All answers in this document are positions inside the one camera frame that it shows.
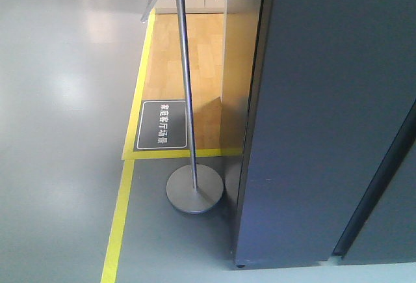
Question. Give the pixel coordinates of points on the dark floor label sign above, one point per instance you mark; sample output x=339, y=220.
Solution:
x=162, y=126

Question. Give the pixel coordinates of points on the silver sign stand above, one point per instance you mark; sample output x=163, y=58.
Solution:
x=194, y=188

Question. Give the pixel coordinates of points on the yellow floor tape line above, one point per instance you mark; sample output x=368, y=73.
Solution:
x=74, y=207

